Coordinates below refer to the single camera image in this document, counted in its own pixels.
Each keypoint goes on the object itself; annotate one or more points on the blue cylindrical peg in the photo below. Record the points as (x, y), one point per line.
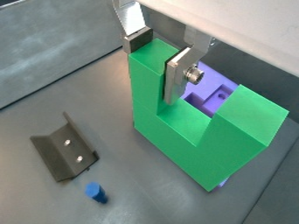
(96, 192)

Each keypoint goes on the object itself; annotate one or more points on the green U-shaped block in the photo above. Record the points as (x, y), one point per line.
(252, 113)

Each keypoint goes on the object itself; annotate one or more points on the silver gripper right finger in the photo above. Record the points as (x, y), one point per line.
(182, 69)

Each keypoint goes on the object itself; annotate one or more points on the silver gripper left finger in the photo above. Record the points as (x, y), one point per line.
(137, 33)

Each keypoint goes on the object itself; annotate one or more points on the black angle bracket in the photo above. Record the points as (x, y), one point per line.
(66, 151)

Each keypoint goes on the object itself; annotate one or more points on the purple board with cross slot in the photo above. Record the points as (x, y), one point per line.
(213, 94)

